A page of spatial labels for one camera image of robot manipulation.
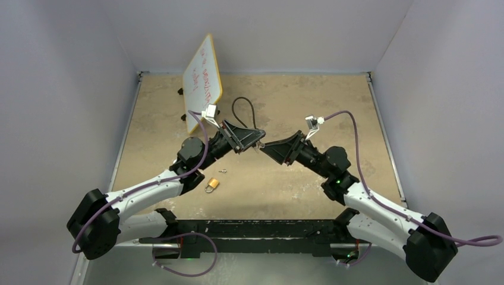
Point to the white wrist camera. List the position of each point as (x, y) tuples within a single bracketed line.
[(313, 124), (209, 115)]

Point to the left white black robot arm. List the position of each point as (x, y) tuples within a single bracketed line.
[(98, 222)]

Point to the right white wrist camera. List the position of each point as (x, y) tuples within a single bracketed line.
[(313, 124)]

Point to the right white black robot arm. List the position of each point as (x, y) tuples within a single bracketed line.
[(422, 241)]

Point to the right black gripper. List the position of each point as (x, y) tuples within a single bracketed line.
[(286, 151)]

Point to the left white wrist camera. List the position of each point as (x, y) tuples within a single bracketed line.
[(209, 115)]

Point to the yellow framed whiteboard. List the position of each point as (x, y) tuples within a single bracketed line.
[(201, 82)]

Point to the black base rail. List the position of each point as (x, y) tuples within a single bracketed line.
[(318, 238)]

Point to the brass padlock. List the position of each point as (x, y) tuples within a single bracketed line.
[(211, 185)]

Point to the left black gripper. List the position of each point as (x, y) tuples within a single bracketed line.
[(241, 138)]

